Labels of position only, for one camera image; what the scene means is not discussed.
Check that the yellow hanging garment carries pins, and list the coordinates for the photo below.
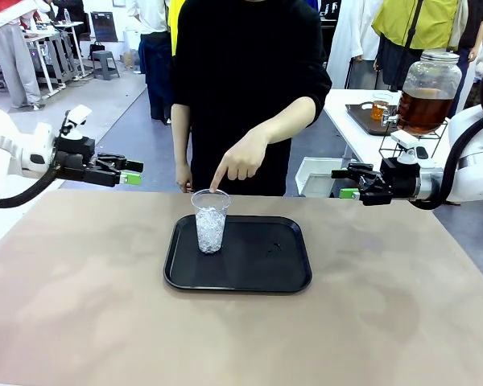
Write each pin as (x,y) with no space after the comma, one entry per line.
(176,28)

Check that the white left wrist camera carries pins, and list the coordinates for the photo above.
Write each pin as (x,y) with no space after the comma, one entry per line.
(78,114)

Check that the person's left forearm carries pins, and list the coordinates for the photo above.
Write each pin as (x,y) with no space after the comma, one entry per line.
(294,118)

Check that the person's right forearm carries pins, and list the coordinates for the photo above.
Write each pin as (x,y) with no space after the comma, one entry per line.
(181,132)

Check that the grey step stool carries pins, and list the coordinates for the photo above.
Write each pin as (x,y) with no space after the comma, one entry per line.
(105,62)

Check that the white plastic bin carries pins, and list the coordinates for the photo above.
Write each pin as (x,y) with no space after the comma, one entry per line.
(318,181)

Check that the white side table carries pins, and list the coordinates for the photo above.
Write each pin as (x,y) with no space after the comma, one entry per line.
(346,132)

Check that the yellow-green jacket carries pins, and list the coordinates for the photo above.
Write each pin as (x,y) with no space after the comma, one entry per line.
(422,20)

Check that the person's black sweater torso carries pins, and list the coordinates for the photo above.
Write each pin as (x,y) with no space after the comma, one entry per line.
(245,60)

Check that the mannequin with navy garment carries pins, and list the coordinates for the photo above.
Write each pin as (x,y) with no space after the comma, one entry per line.
(157,68)

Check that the grey metal workbench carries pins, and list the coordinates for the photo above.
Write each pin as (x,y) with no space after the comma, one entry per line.
(60,48)

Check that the dark skirt under jacket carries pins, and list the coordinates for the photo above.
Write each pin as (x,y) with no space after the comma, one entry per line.
(394,64)

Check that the person's right hand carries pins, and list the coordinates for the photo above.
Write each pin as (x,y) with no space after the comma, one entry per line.
(184,177)

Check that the bystander in grey trousers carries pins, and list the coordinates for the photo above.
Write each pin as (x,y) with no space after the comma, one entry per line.
(18,68)

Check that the glass tea dispenser jar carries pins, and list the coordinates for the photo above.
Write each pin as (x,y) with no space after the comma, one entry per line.
(428,80)

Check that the tall clear iced cup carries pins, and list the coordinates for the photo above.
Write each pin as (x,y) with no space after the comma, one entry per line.
(210,237)

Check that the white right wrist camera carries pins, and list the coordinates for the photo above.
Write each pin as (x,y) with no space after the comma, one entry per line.
(404,138)

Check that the short clear iced cup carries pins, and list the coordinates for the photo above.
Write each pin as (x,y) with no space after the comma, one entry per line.
(379,112)

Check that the dark brown tray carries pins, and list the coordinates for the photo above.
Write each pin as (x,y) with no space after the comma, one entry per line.
(360,118)

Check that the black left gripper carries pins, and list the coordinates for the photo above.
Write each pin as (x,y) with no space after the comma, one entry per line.
(74,161)

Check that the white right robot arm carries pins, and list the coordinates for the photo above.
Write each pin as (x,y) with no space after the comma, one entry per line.
(479,132)

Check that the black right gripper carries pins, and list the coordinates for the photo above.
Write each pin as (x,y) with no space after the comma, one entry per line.
(400,181)

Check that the person's left hand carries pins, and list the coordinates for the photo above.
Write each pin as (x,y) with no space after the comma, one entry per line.
(243,158)

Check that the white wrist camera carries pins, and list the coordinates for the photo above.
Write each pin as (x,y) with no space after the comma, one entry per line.
(404,138)
(78,114)

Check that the black serving tray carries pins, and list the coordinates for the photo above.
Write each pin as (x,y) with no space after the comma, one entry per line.
(249,269)

